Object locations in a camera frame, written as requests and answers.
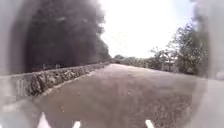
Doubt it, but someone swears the grey asphalt road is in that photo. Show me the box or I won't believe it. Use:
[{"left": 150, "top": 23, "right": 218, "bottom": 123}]
[{"left": 0, "top": 63, "right": 224, "bottom": 128}]

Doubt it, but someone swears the dark wood of trees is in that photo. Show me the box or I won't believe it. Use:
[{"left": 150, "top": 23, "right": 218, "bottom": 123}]
[{"left": 6, "top": 0, "right": 112, "bottom": 75}]

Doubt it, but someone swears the row of green trees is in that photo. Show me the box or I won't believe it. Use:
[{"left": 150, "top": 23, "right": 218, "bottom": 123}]
[{"left": 112, "top": 23, "right": 209, "bottom": 77}]

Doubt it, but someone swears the robot's own part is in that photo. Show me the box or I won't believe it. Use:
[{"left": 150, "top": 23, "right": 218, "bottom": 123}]
[
  {"left": 144, "top": 119, "right": 155, "bottom": 128},
  {"left": 72, "top": 120, "right": 82, "bottom": 128}
]

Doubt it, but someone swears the low stone wall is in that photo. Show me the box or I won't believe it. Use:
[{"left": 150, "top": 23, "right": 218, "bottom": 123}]
[{"left": 9, "top": 61, "right": 111, "bottom": 98}]

